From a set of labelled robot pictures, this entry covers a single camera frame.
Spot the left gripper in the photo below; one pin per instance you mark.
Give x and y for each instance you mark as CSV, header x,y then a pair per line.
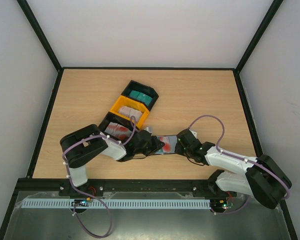
x,y
156,147

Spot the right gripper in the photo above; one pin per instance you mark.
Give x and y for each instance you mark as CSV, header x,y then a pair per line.
x,y
181,143

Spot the red circle credit card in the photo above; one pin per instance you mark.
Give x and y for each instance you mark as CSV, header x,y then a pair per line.
x,y
166,145

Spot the black leather card holder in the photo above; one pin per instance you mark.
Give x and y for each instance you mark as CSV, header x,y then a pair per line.
x,y
166,146

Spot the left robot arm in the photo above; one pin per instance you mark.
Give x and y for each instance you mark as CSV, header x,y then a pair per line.
x,y
83,145

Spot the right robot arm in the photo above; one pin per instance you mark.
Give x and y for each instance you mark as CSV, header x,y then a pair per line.
x,y
259,177

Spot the red patterned card stack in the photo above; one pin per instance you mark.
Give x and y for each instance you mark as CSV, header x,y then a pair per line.
x,y
118,131

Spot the teal card stack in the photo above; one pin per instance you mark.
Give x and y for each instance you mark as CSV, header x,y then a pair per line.
x,y
141,97

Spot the black bin with red cards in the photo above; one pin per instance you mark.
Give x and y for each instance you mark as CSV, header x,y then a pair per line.
x,y
111,117

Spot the yellow card bin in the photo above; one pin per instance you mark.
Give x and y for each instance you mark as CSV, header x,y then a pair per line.
x,y
125,101

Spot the black bin with teal cards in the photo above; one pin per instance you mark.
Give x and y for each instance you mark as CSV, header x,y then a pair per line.
x,y
134,85

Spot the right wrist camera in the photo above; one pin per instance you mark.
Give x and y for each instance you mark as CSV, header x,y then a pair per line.
x,y
194,133

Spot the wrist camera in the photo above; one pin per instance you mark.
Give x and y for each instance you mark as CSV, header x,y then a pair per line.
x,y
149,129
194,133

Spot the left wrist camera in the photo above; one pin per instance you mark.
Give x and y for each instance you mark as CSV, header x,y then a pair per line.
x,y
149,129

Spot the white slotted cable duct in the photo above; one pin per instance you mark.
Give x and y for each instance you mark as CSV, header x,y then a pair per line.
x,y
187,204

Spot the black aluminium frame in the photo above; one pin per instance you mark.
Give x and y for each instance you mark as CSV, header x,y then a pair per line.
x,y
27,11

